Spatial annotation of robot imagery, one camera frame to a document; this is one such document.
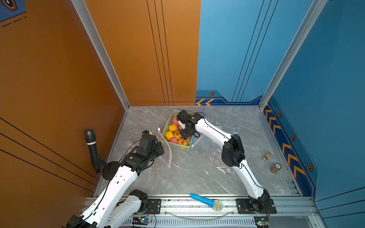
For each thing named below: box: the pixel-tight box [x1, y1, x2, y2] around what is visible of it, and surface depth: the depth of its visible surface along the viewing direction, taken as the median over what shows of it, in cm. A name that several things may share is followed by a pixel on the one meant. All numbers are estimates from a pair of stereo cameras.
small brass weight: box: [262, 152, 272, 161], surface depth 91 cm
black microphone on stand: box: [84, 128, 107, 175], surface depth 69 cm
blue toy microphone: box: [189, 192, 224, 212], surface depth 75 cm
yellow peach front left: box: [164, 130, 175, 142], surface depth 98 cm
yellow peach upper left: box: [168, 124, 178, 133], surface depth 102 cm
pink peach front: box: [169, 136, 179, 144], surface depth 95 cm
